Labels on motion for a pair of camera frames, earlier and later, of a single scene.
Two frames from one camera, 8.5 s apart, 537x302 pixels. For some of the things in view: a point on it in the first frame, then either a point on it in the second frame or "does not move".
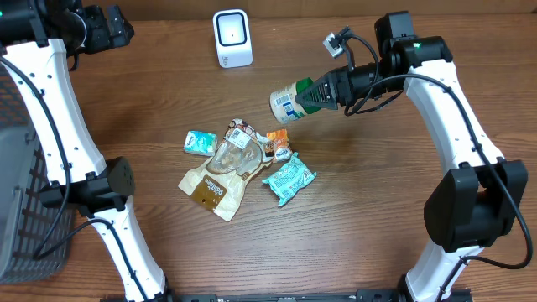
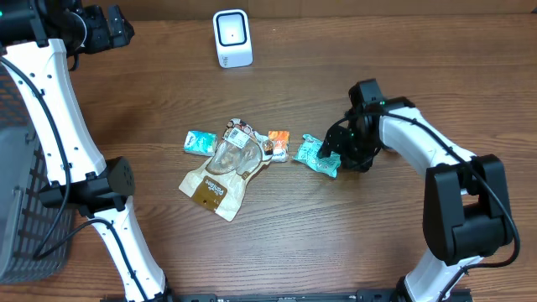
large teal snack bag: [290, 180] -> [308, 153]
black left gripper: [106, 39] does not move
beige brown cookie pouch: [242, 153] does not move
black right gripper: [346, 93] -> [335, 143]
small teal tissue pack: [200, 142] does not move
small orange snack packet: [280, 138] does not move
